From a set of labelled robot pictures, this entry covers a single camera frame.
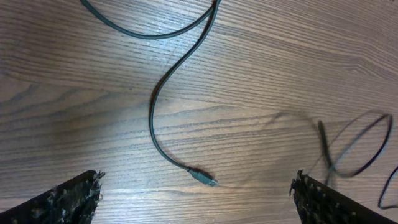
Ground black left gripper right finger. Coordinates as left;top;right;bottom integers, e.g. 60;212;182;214
289;170;396;224

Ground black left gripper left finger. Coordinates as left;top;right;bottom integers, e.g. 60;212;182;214
1;170;105;224

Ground black USB cable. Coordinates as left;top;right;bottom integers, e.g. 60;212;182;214
377;164;398;210
306;112;394;187
79;0;222;188

